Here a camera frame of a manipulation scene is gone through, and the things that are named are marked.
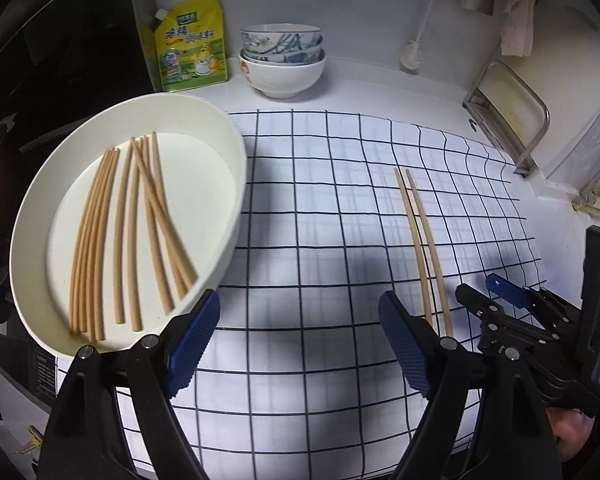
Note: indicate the black gas stove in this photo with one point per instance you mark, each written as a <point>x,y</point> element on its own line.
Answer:
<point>0,240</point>

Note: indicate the yellow seasoning pouch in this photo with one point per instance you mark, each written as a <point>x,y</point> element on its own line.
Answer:
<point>190,55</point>

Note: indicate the steel rack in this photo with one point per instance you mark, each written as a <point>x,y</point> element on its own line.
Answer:
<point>510,105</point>

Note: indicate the black appliance front panel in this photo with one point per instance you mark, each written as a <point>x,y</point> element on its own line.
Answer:
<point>10,380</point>

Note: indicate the black range hood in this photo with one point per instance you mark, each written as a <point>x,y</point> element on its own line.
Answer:
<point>55,35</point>

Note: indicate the black checked white cloth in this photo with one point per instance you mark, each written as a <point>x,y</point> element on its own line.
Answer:
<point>320,200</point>

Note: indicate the white bowl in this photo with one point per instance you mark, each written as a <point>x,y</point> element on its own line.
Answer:
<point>282,77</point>

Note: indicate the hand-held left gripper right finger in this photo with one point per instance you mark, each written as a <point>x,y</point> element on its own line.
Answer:
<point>405,350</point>

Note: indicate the pile of wooden chopsticks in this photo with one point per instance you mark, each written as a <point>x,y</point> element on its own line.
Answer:
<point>92,240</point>

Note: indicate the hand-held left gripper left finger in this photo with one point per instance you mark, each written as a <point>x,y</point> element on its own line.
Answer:
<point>192,345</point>

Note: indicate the white plastic container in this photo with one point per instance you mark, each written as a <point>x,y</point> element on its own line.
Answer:
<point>580,150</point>

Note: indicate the round white tray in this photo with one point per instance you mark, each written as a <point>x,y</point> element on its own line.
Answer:
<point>200,125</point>

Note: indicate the person's right hand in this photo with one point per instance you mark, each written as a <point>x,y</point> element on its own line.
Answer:
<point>570,430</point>

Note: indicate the pink hand towel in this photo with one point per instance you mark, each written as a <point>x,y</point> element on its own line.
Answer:
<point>517,25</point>

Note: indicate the blue patterned bowl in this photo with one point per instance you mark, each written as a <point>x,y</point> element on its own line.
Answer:
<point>280,57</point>
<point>280,37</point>

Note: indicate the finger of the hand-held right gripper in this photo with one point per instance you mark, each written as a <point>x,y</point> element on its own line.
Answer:
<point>472,297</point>
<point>502,287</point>

